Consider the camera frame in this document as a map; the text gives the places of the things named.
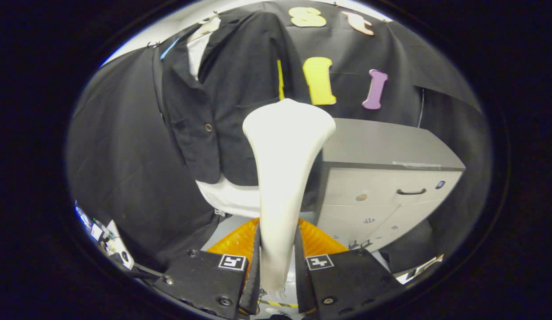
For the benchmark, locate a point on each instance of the cream mannequin torso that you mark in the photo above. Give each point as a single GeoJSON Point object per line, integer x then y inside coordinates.
{"type": "Point", "coordinates": [210, 26]}

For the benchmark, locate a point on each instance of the black suit jacket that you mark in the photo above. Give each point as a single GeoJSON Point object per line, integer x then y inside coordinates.
{"type": "Point", "coordinates": [231, 111]}

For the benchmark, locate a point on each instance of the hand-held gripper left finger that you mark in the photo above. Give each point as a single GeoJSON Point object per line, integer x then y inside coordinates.
{"type": "Point", "coordinates": [253, 289]}

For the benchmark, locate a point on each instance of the white shirt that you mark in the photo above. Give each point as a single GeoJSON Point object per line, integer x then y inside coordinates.
{"type": "Point", "coordinates": [231, 198]}

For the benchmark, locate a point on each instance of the small electronic lock panel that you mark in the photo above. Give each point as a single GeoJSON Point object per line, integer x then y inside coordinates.
{"type": "Point", "coordinates": [440, 184]}

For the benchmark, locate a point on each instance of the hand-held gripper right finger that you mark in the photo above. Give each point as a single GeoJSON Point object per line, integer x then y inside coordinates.
{"type": "Point", "coordinates": [302, 284]}

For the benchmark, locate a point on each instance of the white papers with pens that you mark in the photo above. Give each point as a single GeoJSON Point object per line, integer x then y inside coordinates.
{"type": "Point", "coordinates": [118, 249]}

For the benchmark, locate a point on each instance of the grey cabinet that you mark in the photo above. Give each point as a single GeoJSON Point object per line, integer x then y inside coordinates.
{"type": "Point", "coordinates": [378, 146]}

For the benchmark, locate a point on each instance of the black backdrop cloth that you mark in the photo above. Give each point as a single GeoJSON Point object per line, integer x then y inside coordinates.
{"type": "Point", "coordinates": [115, 155]}

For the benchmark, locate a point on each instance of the round brass keyhole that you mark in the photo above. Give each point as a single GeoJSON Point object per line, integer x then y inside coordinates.
{"type": "Point", "coordinates": [361, 197]}

